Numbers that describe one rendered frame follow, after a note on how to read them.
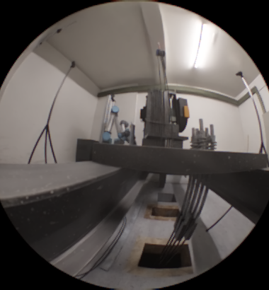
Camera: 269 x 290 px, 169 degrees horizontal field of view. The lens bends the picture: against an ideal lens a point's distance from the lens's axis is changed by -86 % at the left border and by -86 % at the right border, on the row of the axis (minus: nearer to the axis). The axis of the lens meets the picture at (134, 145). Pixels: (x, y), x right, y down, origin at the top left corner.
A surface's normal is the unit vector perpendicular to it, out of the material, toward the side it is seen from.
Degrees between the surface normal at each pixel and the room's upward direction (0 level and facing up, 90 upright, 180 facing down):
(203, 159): 90
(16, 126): 90
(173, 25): 180
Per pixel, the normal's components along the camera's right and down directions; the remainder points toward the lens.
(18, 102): 0.96, 0.07
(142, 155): -0.26, -0.09
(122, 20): -0.08, 0.99
